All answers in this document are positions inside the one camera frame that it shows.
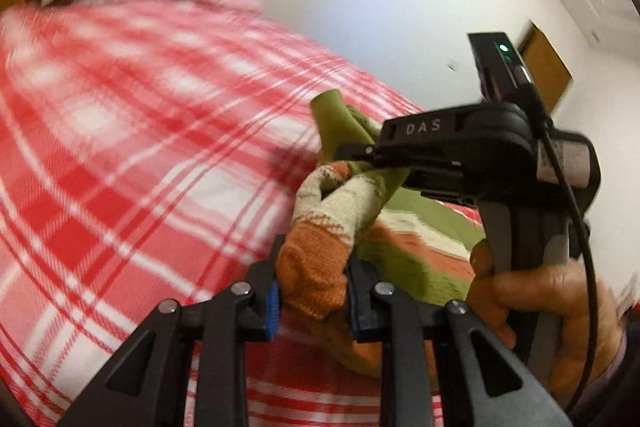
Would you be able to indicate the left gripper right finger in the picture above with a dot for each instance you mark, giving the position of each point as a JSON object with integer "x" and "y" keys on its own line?
{"x": 430, "y": 350}

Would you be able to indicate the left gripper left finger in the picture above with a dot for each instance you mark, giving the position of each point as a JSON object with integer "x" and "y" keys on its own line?
{"x": 145, "y": 382}

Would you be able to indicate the green striped knit sweater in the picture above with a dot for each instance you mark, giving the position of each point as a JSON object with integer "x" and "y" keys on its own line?
{"x": 346, "y": 208}

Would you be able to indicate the right hand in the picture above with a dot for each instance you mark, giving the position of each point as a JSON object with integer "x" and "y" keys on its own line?
{"x": 559, "y": 289}

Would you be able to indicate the brown wooden door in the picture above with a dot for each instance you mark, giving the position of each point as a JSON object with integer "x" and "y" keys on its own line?
{"x": 549, "y": 72}

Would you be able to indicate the red plaid bed cover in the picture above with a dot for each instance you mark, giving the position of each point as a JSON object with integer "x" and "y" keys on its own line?
{"x": 149, "y": 149}

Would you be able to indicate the black camera box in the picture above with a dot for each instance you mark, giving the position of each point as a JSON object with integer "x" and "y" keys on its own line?
{"x": 500, "y": 67}

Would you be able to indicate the white wall switch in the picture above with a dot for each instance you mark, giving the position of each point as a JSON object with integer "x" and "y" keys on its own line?
{"x": 453, "y": 66}

